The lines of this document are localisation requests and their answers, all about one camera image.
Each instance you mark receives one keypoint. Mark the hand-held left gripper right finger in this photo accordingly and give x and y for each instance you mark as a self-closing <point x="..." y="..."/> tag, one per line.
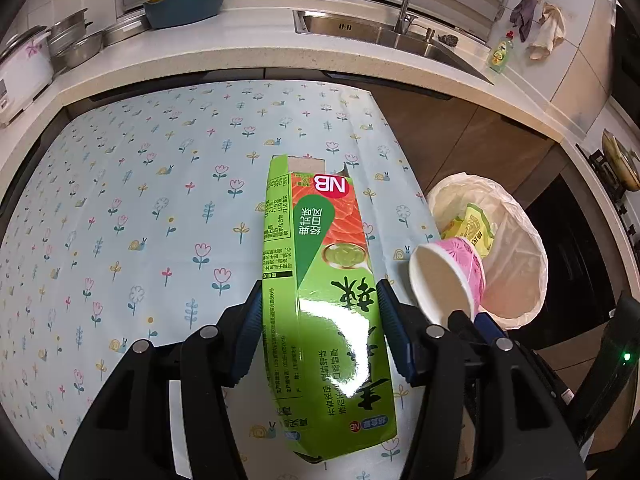
<point x="395" y="332"/>

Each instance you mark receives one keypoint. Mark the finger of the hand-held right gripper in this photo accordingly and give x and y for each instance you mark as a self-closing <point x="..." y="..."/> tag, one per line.
<point x="489" y="327"/>
<point x="461" y="321"/>

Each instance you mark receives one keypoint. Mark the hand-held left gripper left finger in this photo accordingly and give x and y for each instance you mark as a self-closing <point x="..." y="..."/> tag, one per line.
<point x="250" y="332"/>

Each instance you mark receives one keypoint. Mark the pink paper cup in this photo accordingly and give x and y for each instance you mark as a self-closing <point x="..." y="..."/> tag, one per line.
<point x="440" y="280"/>

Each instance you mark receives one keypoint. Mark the waste bin with plastic liner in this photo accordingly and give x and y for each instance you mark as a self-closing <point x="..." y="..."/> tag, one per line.
<point x="515" y="265"/>

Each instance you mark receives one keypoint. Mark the green cardboard box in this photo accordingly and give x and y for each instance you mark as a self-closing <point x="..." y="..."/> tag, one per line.
<point x="325" y="285"/>

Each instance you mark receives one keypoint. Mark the yellow-green snack package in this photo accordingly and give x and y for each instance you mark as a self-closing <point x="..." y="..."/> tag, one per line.
<point x="470" y="225"/>

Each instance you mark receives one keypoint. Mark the black gas stove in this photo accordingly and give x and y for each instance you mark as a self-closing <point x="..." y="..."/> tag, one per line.
<point x="617" y="210"/>

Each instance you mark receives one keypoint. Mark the floral tablecloth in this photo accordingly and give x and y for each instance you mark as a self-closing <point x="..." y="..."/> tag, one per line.
<point x="150" y="185"/>

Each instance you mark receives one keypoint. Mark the brown wooden cabinet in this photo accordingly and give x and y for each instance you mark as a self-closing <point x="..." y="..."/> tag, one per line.
<point x="450" y="130"/>

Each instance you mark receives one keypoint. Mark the wok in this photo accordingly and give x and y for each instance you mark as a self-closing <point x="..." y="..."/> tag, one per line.
<point x="622" y="160"/>

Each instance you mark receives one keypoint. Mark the green dish soap bottle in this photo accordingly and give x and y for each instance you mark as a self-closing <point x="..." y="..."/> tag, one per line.
<point x="501" y="52"/>

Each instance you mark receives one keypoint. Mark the dark scrubbing ball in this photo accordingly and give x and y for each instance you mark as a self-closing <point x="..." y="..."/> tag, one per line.
<point x="448" y="40"/>

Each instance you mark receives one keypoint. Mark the sink soap dispenser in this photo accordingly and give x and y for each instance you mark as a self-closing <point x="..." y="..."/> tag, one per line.
<point x="429" y="34"/>

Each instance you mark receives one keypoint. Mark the hanging cloth rags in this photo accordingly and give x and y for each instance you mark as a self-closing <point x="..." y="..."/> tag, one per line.
<point x="547" y="32"/>

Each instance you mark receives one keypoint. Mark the stainless steel sink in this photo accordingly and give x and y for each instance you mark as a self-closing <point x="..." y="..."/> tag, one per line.
<point x="360" y="27"/>

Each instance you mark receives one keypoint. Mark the purple rubber glove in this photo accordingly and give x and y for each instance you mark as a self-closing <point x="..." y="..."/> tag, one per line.
<point x="525" y="15"/>

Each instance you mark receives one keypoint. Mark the shallow steel pan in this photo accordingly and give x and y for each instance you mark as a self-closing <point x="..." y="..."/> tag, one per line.
<point x="125" y="30"/>

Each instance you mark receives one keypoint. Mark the steel saucepan with lid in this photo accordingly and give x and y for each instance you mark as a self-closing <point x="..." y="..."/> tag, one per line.
<point x="80" y="52"/>

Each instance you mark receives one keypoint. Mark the blue basin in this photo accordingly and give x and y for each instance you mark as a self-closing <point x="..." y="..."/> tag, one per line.
<point x="185" y="10"/>

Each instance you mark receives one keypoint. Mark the white rice cooker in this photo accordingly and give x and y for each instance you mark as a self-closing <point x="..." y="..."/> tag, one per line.
<point x="22" y="75"/>

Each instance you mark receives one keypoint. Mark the stacked steel steamer pot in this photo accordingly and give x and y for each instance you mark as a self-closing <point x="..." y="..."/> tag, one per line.
<point x="70" y="30"/>

